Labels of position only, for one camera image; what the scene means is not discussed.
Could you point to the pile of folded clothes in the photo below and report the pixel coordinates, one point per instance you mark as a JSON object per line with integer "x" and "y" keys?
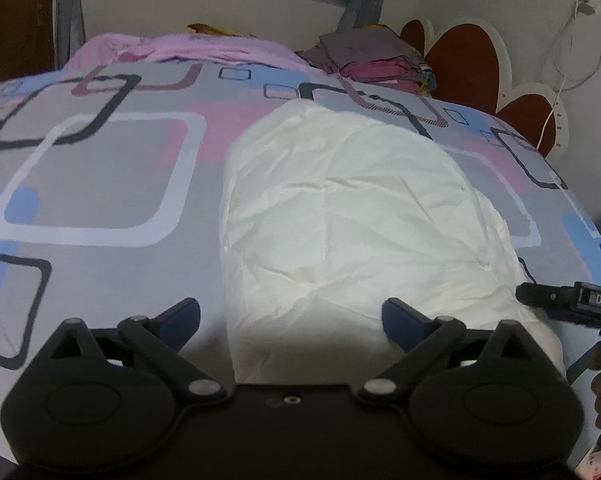
{"x": 375, "y": 67}

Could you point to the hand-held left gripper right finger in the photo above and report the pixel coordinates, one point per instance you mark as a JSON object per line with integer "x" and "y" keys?
{"x": 403, "y": 322}

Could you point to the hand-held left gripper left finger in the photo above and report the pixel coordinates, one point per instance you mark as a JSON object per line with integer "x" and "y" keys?
{"x": 183, "y": 312}

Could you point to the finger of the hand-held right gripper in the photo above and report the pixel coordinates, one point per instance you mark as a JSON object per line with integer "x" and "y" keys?
{"x": 545, "y": 297}

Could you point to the red and white headboard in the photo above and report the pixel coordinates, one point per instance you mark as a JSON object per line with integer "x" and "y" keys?
{"x": 465, "y": 70}

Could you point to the patterned bed sheet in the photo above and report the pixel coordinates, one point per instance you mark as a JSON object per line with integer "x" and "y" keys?
{"x": 105, "y": 175}

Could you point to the brown wooden door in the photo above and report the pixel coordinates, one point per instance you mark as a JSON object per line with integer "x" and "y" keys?
{"x": 15, "y": 20}

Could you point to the pink blanket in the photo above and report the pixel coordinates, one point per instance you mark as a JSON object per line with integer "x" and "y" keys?
{"x": 180, "y": 50}

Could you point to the yellow printed cloth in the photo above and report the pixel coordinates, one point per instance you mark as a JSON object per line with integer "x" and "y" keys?
{"x": 210, "y": 30}

